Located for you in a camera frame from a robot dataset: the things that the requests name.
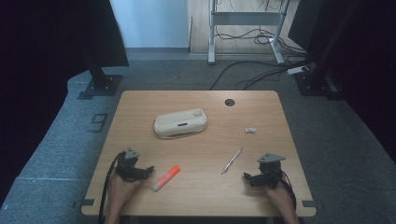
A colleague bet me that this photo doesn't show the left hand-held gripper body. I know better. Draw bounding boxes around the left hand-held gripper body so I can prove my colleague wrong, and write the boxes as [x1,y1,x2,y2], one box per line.
[116,147,149,183]

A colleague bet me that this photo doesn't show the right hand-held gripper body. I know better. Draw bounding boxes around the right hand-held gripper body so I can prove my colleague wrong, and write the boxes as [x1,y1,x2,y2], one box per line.
[250,152,287,189]

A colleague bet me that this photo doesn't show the silver pen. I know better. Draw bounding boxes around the silver pen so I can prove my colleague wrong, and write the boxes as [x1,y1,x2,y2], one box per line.
[220,147,244,175]

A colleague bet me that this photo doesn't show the beige pencil case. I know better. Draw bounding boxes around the beige pencil case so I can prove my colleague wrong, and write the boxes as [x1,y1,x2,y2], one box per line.
[153,107,209,140]

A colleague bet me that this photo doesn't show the person's left hand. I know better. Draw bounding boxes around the person's left hand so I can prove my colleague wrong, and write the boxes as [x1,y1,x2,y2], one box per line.
[108,171,143,203]

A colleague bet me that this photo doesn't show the person's right hand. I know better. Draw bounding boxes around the person's right hand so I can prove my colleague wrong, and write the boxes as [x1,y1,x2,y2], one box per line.
[265,182,295,210]

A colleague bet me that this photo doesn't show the orange highlighter marker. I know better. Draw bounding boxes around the orange highlighter marker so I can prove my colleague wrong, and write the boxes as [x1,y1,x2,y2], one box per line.
[151,164,181,192]

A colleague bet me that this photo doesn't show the white power strip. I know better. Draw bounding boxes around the white power strip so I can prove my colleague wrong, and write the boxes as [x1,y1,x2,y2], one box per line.
[286,65,310,76]

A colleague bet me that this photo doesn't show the black curtain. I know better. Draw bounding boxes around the black curtain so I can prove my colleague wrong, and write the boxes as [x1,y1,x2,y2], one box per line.
[288,0,396,162]
[0,0,130,206]

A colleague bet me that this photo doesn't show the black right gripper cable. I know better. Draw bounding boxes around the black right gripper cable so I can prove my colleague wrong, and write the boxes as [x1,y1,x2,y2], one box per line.
[273,170,297,210]

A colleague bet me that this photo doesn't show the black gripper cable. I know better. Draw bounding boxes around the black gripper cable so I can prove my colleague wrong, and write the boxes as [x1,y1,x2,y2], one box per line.
[97,151,126,224]
[273,170,297,210]

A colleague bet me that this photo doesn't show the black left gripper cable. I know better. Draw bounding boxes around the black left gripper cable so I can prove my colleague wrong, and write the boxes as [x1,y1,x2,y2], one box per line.
[97,151,126,224]

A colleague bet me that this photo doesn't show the black stand with base plate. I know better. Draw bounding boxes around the black stand with base plate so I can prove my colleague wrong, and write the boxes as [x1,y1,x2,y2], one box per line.
[77,57,124,101]
[293,0,359,101]

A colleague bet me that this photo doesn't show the black floor cables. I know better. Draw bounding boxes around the black floor cables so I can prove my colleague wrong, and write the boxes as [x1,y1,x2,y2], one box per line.
[208,26,316,91]

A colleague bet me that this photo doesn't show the grey metal desk frame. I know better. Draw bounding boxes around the grey metal desk frame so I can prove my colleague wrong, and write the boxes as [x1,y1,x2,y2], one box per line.
[207,0,292,65]

